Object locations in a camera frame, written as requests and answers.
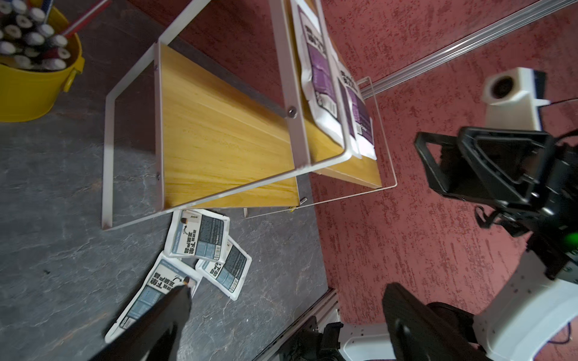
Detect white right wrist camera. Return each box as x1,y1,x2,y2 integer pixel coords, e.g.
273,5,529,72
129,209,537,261
482,67,551,131

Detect right aluminium corner post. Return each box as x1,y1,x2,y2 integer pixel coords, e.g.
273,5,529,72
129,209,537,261
362,0,577,99

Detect aluminium mounting rail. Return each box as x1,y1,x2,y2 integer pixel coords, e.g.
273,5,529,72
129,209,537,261
254,289,341,360

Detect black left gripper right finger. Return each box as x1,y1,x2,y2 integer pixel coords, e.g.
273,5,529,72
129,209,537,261
382,283,488,360

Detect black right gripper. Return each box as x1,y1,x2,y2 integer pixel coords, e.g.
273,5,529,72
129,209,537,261
414,127,577,280

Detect yellow pen cup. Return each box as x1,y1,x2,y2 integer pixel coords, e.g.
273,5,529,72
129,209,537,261
1,9,85,123

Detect wooden shelf with white frame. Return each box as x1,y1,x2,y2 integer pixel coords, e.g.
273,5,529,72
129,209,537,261
102,1,383,230

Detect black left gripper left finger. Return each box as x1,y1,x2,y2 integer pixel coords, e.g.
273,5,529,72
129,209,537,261
92,284,192,360

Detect pens in cup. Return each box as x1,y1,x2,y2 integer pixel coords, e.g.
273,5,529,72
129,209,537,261
1,1,111,72

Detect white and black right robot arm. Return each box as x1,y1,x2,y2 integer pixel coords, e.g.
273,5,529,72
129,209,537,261
260,127,577,360

